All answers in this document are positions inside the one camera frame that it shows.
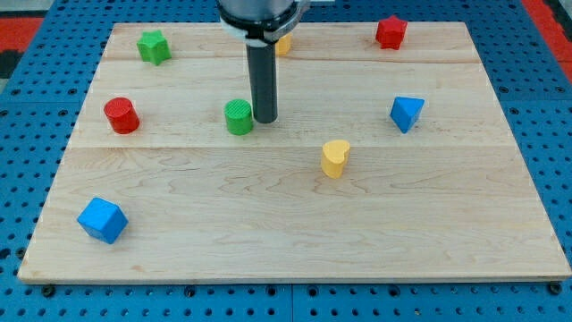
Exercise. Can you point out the green cylinder block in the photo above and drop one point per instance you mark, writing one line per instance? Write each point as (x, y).
(238, 117)

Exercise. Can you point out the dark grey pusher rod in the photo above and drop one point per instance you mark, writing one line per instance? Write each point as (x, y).
(262, 78)

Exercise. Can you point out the grey robot arm flange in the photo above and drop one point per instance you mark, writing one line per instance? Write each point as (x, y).
(259, 23)

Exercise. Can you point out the yellow heart block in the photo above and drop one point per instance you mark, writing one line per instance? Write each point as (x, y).
(335, 155)

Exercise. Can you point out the light wooden board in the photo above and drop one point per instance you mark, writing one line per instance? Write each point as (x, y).
(449, 201)

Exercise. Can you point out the yellow block behind rod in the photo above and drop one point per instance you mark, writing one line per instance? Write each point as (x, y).
(283, 45)

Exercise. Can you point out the blue triangle block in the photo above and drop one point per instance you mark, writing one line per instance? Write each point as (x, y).
(405, 111)

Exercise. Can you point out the red star block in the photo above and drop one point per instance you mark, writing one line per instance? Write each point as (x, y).
(390, 32)

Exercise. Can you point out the red cylinder block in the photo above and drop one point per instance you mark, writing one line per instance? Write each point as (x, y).
(121, 115)

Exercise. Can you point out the green star block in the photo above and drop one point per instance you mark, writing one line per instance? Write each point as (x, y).
(153, 47)

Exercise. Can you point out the blue cube block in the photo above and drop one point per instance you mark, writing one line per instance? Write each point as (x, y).
(103, 220)

